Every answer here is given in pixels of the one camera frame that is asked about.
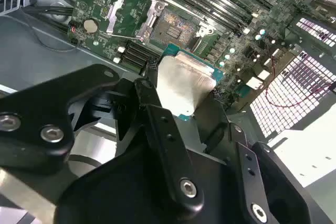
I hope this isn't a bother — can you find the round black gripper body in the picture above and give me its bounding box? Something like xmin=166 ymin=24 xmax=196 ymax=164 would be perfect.
xmin=54 ymin=140 xmax=247 ymax=224

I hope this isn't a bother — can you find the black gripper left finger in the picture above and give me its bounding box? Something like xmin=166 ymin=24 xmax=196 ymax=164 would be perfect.
xmin=0 ymin=60 xmax=205 ymax=216

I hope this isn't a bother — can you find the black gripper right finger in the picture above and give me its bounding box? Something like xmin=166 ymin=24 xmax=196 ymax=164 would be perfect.
xmin=203 ymin=90 xmax=334 ymax=224

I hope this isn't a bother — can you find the silver CPU with green rim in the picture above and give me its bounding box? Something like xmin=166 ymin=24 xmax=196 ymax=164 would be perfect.
xmin=154 ymin=42 xmax=226 ymax=122

